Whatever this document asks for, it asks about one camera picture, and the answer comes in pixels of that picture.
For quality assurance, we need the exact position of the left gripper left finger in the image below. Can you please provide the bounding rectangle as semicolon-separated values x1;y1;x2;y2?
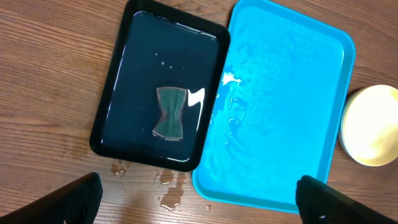
1;172;103;224

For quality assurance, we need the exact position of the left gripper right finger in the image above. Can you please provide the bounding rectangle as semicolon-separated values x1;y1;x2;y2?
295;175;397;224

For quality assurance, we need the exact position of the yellow-green plate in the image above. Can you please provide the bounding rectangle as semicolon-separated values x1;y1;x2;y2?
338;85;397;167

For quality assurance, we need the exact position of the green and orange sponge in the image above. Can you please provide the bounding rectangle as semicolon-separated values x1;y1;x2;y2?
152;86;187;141

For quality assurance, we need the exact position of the teal plastic tray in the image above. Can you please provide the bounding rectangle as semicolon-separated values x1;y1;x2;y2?
192;0;355;213

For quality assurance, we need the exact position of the black water tray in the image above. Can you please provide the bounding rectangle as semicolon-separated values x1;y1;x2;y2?
90;0;230;172

